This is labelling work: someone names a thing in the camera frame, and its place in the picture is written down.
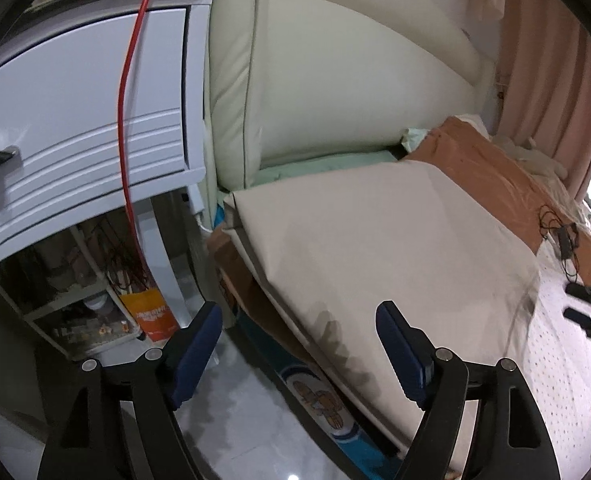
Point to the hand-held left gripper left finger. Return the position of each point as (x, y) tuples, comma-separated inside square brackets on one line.
[(195, 355)]

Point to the orange blanket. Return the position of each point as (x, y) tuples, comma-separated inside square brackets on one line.
[(475, 160)]

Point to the white floral mattress pad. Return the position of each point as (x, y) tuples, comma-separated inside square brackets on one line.
[(550, 385)]

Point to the pink curtain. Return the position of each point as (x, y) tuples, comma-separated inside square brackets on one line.
[(550, 85)]

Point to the beige jacket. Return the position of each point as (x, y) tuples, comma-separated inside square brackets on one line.
[(375, 240)]

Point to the cluttered white shelf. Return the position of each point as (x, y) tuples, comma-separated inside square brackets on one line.
[(60, 305)]

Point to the cream padded headboard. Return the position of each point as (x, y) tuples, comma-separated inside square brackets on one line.
[(325, 85)]

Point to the white nightstand with drawer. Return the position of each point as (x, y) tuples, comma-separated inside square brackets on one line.
[(65, 110)]

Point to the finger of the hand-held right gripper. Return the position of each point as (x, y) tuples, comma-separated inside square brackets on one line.
[(585, 292), (583, 321)]

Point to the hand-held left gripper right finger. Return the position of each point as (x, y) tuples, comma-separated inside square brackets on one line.
[(400, 355)]

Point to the white plug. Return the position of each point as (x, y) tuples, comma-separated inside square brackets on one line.
[(199, 207)]

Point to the orange paper bag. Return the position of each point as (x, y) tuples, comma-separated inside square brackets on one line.
[(150, 315)]

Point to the light green bed sheet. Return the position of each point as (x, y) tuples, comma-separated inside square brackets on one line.
[(335, 162)]

